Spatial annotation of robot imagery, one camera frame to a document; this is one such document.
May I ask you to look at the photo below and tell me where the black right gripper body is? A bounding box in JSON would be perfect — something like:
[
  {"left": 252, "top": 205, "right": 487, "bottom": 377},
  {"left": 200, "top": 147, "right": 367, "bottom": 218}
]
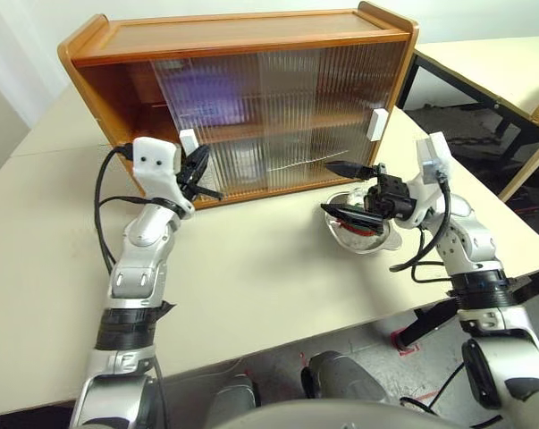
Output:
[{"left": 363, "top": 163, "right": 417, "bottom": 221}]

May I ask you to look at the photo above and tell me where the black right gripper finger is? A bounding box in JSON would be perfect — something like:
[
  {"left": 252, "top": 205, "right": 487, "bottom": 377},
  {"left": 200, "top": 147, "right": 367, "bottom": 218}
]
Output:
[
  {"left": 324, "top": 160, "right": 380, "bottom": 182},
  {"left": 320, "top": 202, "right": 386, "bottom": 234}
]

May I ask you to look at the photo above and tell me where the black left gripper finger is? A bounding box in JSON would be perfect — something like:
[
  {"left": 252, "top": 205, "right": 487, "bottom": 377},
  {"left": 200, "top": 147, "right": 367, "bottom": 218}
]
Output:
[
  {"left": 186, "top": 182, "right": 226, "bottom": 201},
  {"left": 181, "top": 144, "right": 211, "bottom": 173}
]

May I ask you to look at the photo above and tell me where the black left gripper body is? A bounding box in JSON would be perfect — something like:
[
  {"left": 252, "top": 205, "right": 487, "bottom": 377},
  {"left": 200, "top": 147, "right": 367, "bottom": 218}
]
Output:
[{"left": 174, "top": 149, "right": 207, "bottom": 202}]

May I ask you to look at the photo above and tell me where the red green toy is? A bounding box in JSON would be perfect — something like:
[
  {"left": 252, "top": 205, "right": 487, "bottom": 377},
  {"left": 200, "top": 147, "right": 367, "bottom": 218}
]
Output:
[{"left": 338, "top": 200, "right": 384, "bottom": 239}]

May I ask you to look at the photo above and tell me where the white door handle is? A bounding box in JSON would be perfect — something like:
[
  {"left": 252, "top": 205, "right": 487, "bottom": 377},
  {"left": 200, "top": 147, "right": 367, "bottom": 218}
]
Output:
[
  {"left": 179, "top": 129, "right": 199, "bottom": 156},
  {"left": 366, "top": 107, "right": 389, "bottom": 142}
]

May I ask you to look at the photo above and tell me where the clear glass bowl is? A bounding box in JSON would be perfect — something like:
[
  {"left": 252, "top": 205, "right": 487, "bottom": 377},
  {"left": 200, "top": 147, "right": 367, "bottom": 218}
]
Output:
[{"left": 323, "top": 187, "right": 402, "bottom": 257}]

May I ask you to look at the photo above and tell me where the purple tissue pack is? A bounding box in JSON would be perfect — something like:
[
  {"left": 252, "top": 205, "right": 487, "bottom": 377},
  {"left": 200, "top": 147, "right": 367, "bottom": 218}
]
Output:
[{"left": 189, "top": 64, "right": 255, "bottom": 129}]

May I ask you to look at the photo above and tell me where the ribbed clear sliding door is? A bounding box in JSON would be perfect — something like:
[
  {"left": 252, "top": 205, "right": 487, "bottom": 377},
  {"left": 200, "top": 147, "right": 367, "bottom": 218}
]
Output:
[
  {"left": 150, "top": 47, "right": 322, "bottom": 200},
  {"left": 256, "top": 40, "right": 408, "bottom": 191}
]

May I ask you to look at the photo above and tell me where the brown wooden cabinet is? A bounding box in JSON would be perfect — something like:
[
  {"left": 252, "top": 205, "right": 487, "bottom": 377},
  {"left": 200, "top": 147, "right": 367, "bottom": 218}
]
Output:
[{"left": 57, "top": 0, "right": 420, "bottom": 211}]

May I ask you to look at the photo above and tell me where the slanted wooden beam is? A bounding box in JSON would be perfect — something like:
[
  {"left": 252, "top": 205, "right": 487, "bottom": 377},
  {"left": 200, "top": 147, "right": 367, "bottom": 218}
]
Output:
[{"left": 496, "top": 131, "right": 539, "bottom": 202}]

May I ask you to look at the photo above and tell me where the dark grey rounded shape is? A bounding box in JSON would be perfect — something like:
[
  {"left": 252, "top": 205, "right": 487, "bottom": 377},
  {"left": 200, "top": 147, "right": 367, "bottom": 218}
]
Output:
[
  {"left": 215, "top": 374, "right": 259, "bottom": 415},
  {"left": 302, "top": 350, "right": 391, "bottom": 403}
]

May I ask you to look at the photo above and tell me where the beige table with black legs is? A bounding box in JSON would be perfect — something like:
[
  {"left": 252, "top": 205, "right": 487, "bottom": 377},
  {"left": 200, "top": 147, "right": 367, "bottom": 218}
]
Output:
[{"left": 396, "top": 29, "right": 539, "bottom": 156}]

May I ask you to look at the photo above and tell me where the silver robot torso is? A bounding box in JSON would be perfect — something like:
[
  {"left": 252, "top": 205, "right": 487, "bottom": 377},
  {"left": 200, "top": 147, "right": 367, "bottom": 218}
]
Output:
[{"left": 237, "top": 397, "right": 462, "bottom": 429}]

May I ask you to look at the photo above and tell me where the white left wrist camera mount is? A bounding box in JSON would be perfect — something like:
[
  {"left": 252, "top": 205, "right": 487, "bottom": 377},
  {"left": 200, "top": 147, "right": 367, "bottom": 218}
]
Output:
[{"left": 132, "top": 137, "right": 197, "bottom": 220}]

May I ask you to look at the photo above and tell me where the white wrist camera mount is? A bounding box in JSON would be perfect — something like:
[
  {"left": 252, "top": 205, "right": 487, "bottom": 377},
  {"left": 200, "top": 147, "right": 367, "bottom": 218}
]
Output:
[
  {"left": 132, "top": 137, "right": 197, "bottom": 220},
  {"left": 396, "top": 131, "right": 456, "bottom": 229}
]

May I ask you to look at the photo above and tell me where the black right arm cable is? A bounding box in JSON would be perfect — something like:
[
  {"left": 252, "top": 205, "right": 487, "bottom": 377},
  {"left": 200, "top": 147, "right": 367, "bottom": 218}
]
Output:
[{"left": 388, "top": 172, "right": 453, "bottom": 285}]

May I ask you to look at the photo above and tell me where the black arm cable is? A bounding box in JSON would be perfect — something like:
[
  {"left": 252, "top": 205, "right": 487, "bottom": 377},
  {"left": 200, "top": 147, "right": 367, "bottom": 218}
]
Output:
[
  {"left": 388, "top": 172, "right": 453, "bottom": 285},
  {"left": 92, "top": 143, "right": 183, "bottom": 273}
]

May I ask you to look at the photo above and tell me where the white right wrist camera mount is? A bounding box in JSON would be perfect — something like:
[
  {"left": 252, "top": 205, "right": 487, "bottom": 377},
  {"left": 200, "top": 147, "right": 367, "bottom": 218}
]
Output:
[{"left": 396, "top": 131, "right": 456, "bottom": 229}]

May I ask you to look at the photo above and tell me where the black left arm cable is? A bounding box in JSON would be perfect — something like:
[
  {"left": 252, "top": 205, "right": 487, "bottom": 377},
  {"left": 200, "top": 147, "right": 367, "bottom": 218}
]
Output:
[{"left": 92, "top": 143, "right": 183, "bottom": 273}]

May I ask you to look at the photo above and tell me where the black table leg frame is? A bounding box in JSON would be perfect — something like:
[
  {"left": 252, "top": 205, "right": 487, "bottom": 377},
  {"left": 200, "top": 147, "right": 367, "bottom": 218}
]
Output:
[{"left": 400, "top": 267, "right": 539, "bottom": 349}]

